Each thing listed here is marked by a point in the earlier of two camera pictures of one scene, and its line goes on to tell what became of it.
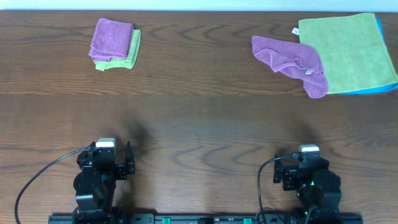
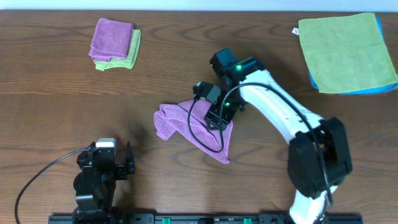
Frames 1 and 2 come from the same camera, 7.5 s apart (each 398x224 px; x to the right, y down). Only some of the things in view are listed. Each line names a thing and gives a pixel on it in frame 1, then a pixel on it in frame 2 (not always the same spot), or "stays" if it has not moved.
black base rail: [205, 218] stays
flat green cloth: [355, 55] stays
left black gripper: [116, 170] stays
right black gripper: [289, 175] to [217, 119]
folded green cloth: [129, 61] stays
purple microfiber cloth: [293, 60] to [186, 120]
